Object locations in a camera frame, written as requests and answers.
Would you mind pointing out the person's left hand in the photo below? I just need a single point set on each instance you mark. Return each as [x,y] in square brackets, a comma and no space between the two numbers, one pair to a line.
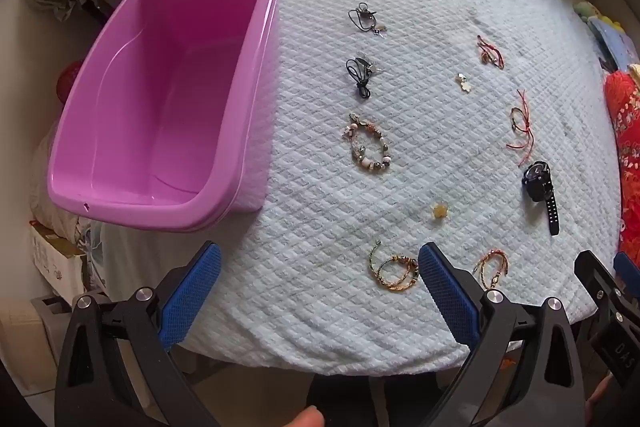
[305,417]

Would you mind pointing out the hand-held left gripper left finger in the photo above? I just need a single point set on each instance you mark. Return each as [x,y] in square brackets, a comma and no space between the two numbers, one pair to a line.
[192,297]

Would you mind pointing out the white flower charm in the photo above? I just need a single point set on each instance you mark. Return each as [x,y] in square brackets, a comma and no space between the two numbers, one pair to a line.
[464,83]

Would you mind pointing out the person's right hand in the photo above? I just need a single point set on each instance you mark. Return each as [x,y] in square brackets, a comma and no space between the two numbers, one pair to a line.
[597,402]

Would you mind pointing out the purple plastic tub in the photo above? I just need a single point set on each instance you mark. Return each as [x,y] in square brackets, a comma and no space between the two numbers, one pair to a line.
[165,107]

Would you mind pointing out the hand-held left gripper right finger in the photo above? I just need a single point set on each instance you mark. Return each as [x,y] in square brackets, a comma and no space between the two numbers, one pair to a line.
[450,292]

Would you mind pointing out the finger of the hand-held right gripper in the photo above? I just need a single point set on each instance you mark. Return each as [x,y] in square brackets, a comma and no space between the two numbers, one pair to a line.
[600,287]
[629,269]

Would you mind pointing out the blue printed pillow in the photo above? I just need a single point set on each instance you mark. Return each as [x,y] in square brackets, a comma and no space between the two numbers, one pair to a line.
[615,42]

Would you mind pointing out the cardboard box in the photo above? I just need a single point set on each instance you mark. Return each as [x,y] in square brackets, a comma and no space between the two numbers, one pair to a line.
[52,257]

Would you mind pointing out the small pale flower charm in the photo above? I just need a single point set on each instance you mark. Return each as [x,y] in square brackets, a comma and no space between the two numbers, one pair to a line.
[439,210]

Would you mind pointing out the black wristwatch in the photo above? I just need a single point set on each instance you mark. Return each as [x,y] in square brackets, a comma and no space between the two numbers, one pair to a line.
[537,181]

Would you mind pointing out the light blue quilted blanket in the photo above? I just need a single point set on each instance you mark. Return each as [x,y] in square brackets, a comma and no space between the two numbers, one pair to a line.
[350,232]

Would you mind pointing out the red woven basket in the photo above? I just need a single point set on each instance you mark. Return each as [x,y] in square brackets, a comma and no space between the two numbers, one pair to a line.
[67,79]

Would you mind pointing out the white plastic rack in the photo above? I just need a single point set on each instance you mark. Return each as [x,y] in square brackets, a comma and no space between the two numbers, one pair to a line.
[50,322]

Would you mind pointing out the green plush toy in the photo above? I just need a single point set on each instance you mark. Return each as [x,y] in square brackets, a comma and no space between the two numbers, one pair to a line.
[590,9]

